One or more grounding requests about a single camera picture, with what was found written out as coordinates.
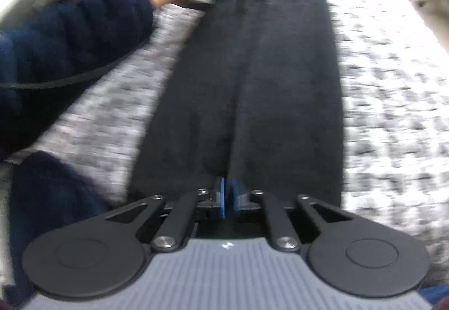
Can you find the person's left leg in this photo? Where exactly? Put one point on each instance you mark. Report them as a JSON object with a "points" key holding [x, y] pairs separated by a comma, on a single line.
{"points": [[52, 190]]}

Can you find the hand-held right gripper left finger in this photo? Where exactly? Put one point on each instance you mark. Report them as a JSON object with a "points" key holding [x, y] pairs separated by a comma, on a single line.
{"points": [[220, 196]]}

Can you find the person's right leg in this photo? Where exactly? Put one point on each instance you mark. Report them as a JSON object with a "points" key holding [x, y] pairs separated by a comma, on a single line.
{"points": [[435, 293]]}

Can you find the person's left forearm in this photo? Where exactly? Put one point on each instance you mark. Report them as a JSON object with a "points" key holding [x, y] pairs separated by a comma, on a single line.
{"points": [[70, 32]]}

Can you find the black t-shirt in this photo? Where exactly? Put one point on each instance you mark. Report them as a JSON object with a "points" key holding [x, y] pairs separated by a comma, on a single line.
{"points": [[263, 85]]}

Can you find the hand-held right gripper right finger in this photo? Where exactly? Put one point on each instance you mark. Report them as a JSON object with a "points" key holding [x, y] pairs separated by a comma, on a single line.
{"points": [[233, 195]]}

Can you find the grey quilted blanket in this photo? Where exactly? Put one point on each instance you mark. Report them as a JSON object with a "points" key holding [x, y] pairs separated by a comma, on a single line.
{"points": [[386, 85]]}

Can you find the person's leg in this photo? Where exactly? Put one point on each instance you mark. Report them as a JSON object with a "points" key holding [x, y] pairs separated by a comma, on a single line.
{"points": [[52, 190], [435, 293]]}

